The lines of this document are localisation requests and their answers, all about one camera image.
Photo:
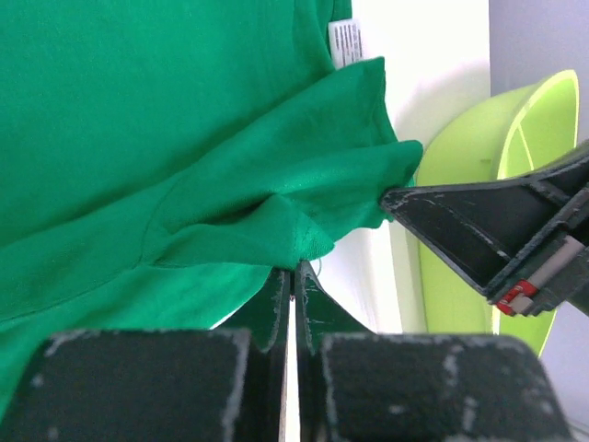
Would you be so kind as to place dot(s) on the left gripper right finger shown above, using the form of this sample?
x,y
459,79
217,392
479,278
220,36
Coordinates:
x,y
358,385

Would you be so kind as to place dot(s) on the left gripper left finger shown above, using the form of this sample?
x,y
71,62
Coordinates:
x,y
224,384

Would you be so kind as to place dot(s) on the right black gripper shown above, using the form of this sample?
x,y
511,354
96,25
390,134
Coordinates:
x,y
522,241

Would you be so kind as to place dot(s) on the green t shirt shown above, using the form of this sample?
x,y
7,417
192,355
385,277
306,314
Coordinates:
x,y
160,158

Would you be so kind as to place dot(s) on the lime green plastic bin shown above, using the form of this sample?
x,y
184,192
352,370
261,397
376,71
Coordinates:
x,y
504,136

